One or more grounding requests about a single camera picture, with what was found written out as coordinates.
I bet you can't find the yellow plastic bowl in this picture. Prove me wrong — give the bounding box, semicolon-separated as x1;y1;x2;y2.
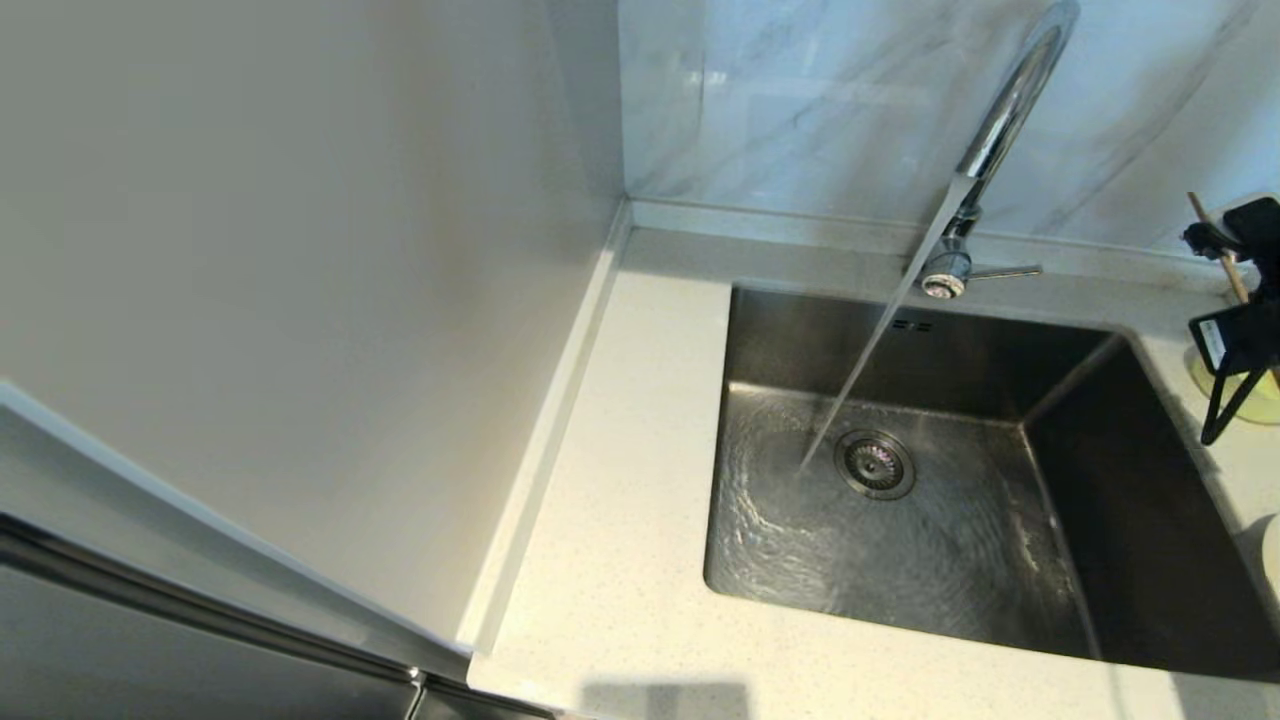
1188;345;1280;427

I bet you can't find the wooden chopstick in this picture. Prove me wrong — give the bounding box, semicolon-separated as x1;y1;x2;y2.
1187;191;1253;305

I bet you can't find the stainless steel sink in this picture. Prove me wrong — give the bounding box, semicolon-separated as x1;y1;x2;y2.
703;280;1280;681

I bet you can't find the chrome gooseneck faucet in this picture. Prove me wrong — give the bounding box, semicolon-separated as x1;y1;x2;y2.
905;0;1083;301

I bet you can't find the round metal drain strainer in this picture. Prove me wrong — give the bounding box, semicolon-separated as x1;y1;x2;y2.
835;428;917;501

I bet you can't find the tall cabinet side panel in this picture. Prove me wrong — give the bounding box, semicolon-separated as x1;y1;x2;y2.
0;0;626;681

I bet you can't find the chrome cabinet edge trim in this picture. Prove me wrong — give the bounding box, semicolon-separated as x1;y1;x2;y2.
0;515;426;691

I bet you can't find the tall cabinet steel front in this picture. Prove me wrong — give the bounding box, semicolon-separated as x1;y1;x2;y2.
0;540;556;720

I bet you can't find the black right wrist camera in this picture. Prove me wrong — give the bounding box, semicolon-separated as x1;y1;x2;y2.
1182;196;1280;265

